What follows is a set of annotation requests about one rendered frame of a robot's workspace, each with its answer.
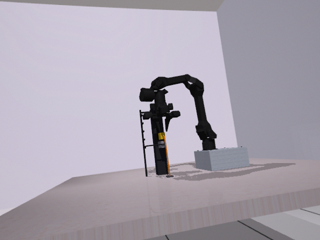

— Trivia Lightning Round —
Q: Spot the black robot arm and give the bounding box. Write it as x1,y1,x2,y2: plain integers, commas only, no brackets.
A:
139,74,217,151

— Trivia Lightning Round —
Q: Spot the grey plug with black cord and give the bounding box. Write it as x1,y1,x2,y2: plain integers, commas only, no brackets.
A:
144,141,166,148

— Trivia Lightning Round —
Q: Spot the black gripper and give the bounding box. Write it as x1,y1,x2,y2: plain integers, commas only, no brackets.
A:
142,100,181,133

